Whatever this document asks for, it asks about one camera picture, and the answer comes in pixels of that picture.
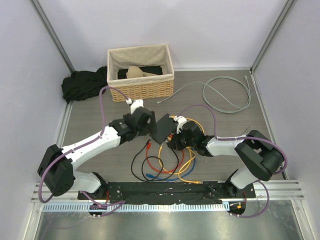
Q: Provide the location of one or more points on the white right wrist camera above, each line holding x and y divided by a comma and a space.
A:
180, 120

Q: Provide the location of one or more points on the aluminium front rail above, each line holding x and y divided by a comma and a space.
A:
74, 201

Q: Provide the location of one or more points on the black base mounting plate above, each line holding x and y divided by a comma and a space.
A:
170, 193

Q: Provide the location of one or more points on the wicker basket with liner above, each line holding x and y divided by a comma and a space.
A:
147, 55

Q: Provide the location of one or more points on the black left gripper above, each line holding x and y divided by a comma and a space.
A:
149, 129

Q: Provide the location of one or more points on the black cloth in basket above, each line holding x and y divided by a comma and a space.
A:
121, 74

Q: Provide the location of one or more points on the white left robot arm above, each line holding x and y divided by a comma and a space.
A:
58, 168

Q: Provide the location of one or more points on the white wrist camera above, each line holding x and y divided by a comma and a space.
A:
180, 120
134, 104

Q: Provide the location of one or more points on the beige object in basket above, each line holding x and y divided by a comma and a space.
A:
136, 72

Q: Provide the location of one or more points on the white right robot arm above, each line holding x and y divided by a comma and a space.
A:
261, 157

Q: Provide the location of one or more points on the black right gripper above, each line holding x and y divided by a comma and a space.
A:
175, 142

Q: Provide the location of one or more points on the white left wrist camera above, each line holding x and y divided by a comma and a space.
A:
134, 104

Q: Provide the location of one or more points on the black cloth pile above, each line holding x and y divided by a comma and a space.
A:
82, 85

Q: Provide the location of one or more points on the black network switch box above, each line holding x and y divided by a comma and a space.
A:
164, 127

